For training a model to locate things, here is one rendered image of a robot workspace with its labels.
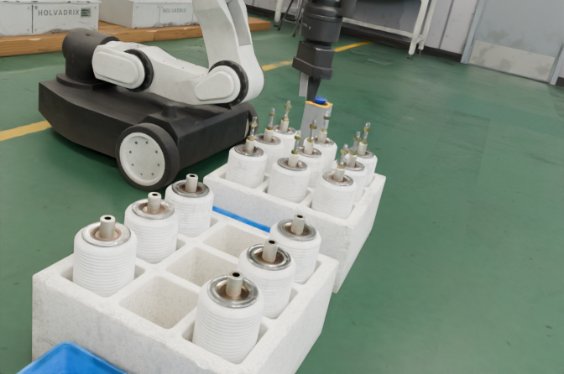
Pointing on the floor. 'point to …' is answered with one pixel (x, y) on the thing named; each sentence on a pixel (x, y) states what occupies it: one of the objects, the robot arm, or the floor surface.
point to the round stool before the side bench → (293, 18)
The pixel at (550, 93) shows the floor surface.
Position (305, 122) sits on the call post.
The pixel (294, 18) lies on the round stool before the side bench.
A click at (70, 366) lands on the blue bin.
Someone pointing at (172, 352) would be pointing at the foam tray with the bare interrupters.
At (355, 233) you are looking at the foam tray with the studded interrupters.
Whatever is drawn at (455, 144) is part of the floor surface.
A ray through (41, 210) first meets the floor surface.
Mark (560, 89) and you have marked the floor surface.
